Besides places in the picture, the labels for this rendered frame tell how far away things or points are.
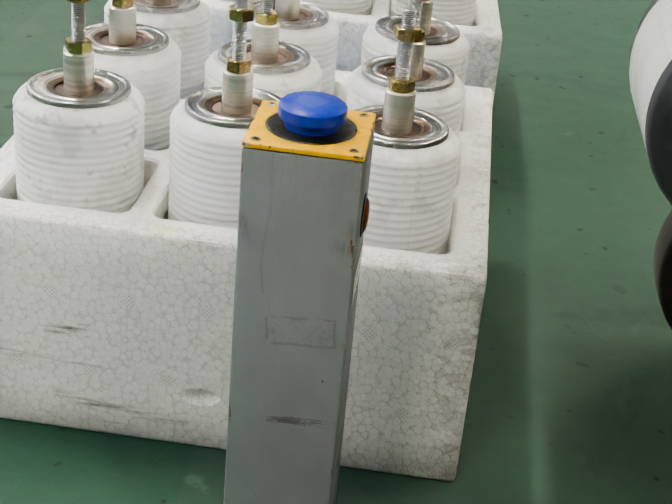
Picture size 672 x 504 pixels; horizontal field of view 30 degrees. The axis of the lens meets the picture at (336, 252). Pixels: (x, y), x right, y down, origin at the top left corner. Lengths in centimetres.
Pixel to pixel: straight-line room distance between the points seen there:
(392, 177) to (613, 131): 83
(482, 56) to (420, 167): 53
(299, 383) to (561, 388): 38
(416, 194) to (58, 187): 26
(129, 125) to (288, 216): 24
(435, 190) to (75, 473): 34
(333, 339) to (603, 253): 63
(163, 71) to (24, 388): 27
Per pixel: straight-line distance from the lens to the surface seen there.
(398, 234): 90
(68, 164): 92
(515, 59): 190
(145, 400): 97
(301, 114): 71
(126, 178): 94
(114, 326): 94
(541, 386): 110
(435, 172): 89
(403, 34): 88
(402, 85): 89
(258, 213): 72
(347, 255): 73
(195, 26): 114
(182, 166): 91
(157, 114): 104
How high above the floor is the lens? 59
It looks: 28 degrees down
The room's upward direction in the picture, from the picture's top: 5 degrees clockwise
